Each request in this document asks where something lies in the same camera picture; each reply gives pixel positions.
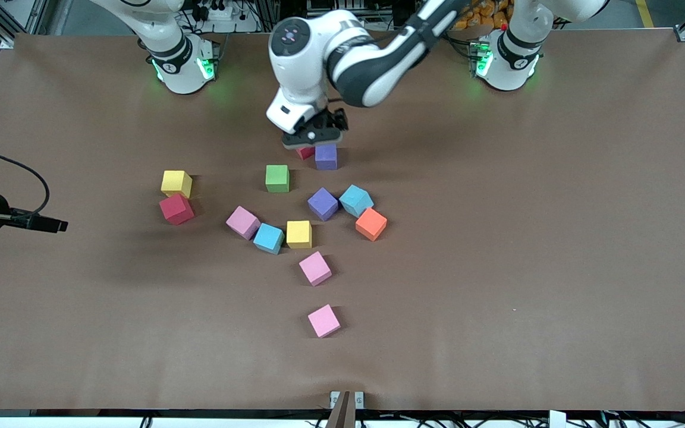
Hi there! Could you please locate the pink foam cube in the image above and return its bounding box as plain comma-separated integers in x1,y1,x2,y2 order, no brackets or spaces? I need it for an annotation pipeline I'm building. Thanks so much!
225,206,261,241
298,251,332,287
307,304,341,339

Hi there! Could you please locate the green foam cube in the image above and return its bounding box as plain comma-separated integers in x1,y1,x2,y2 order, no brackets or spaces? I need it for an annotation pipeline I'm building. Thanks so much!
265,165,291,194

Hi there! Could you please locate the purple foam cube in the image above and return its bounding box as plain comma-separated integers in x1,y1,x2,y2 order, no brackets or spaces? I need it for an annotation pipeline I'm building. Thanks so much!
307,187,340,222
315,143,338,171

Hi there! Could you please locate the white equipment box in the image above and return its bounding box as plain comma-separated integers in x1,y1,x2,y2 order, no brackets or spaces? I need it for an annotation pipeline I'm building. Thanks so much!
307,0,379,12

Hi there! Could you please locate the orange foam cube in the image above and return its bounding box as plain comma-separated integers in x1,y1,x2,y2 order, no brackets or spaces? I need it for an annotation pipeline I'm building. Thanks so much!
355,207,388,242

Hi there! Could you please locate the brown table cover sheet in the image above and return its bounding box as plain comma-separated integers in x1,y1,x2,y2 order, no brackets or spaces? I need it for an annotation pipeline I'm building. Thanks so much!
0,30,685,412

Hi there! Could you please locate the yellow foam cube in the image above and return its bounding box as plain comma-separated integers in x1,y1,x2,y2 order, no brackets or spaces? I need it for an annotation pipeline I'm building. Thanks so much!
286,221,313,250
161,170,193,199

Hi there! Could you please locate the small metal bracket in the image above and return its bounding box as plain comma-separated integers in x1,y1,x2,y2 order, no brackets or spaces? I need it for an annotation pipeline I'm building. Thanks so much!
329,391,365,411

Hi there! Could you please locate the orange packets pile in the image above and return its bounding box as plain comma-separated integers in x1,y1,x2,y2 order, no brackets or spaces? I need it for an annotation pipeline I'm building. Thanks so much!
455,0,513,30

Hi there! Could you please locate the blue foam cube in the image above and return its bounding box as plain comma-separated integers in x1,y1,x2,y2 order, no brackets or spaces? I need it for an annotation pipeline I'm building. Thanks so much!
253,223,285,255
339,184,375,218

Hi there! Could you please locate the white power strip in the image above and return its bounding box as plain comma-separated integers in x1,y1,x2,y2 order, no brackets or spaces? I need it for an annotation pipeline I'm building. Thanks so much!
183,0,260,33

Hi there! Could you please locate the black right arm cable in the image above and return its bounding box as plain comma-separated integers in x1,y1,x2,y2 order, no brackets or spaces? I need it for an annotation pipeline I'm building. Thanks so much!
0,153,51,222

